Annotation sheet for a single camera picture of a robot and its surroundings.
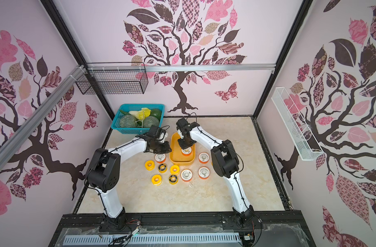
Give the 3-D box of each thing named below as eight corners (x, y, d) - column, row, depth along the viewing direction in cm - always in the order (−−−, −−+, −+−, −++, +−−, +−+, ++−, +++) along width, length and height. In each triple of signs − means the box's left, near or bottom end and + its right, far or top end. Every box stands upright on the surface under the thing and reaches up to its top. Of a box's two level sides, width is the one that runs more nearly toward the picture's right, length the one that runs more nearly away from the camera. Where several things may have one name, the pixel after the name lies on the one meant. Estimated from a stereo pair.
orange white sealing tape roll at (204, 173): (198, 179, 90) (198, 177, 88) (197, 168, 95) (198, 166, 93) (210, 179, 90) (210, 177, 88) (209, 168, 95) (209, 166, 93)
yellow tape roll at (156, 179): (151, 185, 88) (150, 184, 86) (153, 175, 92) (152, 174, 90) (161, 185, 88) (160, 184, 86) (162, 175, 92) (162, 174, 90)
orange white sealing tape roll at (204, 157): (198, 163, 97) (198, 161, 95) (198, 154, 101) (198, 152, 99) (209, 163, 97) (209, 161, 95) (208, 154, 101) (208, 152, 99)
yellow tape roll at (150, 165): (144, 170, 94) (144, 169, 92) (146, 161, 98) (146, 160, 96) (153, 170, 94) (153, 169, 92) (155, 161, 98) (154, 160, 96)
